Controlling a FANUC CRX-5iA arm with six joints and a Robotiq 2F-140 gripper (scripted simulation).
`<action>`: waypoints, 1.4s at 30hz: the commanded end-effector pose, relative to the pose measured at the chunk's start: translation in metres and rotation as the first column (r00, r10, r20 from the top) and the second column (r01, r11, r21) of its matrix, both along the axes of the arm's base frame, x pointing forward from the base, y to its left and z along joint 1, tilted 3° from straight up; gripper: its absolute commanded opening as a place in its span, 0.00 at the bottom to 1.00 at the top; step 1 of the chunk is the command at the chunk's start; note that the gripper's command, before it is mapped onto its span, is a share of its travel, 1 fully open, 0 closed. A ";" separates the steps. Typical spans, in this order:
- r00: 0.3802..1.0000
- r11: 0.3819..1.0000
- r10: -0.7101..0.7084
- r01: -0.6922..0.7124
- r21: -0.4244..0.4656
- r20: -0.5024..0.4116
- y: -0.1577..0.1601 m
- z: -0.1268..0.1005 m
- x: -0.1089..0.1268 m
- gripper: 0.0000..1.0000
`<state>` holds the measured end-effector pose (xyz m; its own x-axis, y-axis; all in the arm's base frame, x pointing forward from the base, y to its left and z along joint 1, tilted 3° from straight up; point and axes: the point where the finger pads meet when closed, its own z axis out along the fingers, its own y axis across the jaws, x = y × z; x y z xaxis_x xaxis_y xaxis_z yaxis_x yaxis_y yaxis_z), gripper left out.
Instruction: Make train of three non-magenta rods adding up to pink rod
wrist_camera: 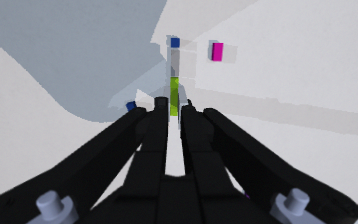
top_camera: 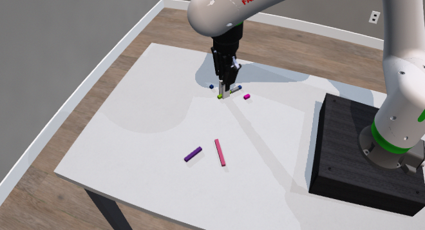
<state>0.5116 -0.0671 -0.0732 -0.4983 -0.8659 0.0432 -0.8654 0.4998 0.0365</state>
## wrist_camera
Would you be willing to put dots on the small magenta block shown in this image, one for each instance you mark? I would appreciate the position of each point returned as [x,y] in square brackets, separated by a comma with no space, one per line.
[217,49]

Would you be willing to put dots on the small blue cube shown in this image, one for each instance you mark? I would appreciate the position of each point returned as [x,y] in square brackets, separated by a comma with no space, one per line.
[131,105]
[175,42]

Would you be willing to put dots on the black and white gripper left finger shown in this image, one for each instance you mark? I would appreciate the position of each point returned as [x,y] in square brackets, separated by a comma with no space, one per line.
[64,193]

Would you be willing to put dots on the lime green rod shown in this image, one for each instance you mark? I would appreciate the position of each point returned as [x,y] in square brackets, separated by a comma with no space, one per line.
[174,81]

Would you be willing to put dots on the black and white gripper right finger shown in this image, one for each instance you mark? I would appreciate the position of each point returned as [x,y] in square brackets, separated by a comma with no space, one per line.
[288,194]

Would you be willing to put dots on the grey rod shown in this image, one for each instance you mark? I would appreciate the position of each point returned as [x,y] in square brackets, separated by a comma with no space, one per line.
[175,59]

